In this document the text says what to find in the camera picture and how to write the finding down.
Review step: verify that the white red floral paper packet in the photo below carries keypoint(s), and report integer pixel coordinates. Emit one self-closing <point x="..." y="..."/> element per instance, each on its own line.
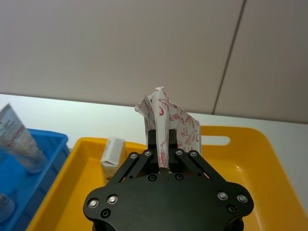
<point x="161" y="115"/>

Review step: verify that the white squeeze tube clear cap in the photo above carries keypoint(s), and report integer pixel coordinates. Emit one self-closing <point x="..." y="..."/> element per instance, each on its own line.
<point x="16" y="139"/>

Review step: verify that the small white cardboard box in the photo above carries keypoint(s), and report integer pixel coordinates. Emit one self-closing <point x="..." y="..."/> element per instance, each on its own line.
<point x="113" y="151"/>

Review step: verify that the yellow plastic tray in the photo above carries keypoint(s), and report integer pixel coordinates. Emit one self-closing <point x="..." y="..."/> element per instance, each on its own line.
<point x="252" y="168"/>

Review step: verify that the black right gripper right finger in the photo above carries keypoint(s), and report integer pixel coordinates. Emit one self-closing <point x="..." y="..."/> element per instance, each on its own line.
<point x="190" y="161"/>

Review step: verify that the blue plastic bin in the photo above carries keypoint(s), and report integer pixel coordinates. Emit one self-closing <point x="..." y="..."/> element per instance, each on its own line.
<point x="36" y="190"/>

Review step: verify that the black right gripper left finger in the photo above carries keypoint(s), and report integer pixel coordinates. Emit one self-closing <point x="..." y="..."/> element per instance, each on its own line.
<point x="138" y="163"/>

